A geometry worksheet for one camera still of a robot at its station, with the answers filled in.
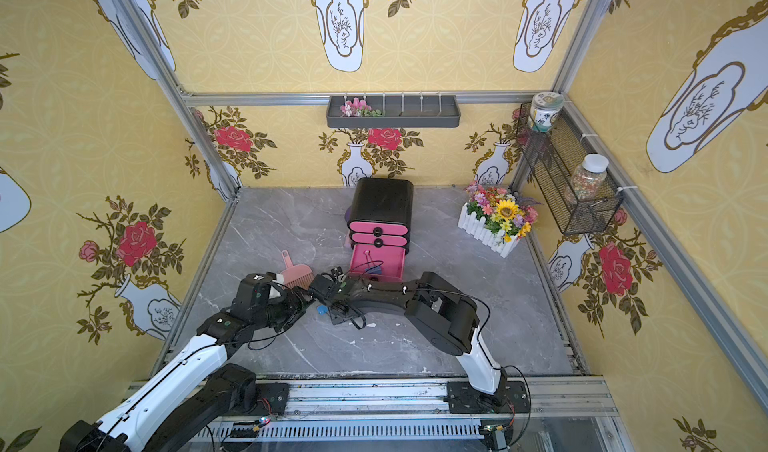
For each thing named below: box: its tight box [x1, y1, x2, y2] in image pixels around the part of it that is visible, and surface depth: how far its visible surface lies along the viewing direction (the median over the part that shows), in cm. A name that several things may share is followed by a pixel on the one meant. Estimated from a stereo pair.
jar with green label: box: [530, 91, 565, 133], surface depth 87 cm
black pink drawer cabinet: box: [347, 178, 413, 280], surface depth 96 cm
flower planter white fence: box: [457, 181, 541, 259], surface depth 96 cm
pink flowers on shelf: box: [340, 97, 383, 117], surface depth 89 cm
